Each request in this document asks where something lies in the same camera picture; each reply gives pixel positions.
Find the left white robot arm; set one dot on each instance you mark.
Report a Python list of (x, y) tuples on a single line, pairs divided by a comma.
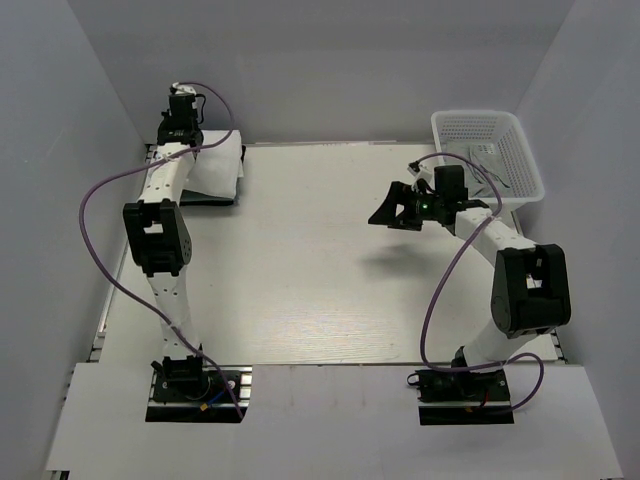
[(159, 241)]

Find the white plastic basket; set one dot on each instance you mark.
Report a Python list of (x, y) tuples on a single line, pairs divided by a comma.
[(503, 131)]

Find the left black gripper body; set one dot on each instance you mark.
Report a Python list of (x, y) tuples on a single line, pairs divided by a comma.
[(167, 116)]

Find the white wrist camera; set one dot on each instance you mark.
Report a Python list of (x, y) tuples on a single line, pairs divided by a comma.
[(422, 176), (178, 89)]

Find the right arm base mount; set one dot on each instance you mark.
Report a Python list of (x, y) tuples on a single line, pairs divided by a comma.
[(479, 397)]

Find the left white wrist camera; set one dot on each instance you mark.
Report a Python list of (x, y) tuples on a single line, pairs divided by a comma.
[(178, 89)]

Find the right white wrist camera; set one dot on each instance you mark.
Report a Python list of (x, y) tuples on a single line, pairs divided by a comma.
[(422, 176)]

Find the grey t-shirt in basket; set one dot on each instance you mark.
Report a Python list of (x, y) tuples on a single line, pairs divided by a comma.
[(486, 158)]

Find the white t-shirt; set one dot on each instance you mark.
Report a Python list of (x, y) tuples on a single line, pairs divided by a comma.
[(217, 171)]

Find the folded green t-shirt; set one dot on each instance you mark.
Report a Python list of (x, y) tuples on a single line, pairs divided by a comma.
[(192, 198)]

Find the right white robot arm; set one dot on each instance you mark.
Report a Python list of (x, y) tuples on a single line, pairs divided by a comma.
[(530, 290)]

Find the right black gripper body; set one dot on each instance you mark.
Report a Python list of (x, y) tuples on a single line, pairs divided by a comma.
[(425, 207)]

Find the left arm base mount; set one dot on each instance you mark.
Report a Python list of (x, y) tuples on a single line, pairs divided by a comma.
[(190, 391)]

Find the folded black t-shirt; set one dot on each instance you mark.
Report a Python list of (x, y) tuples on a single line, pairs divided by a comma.
[(244, 150)]

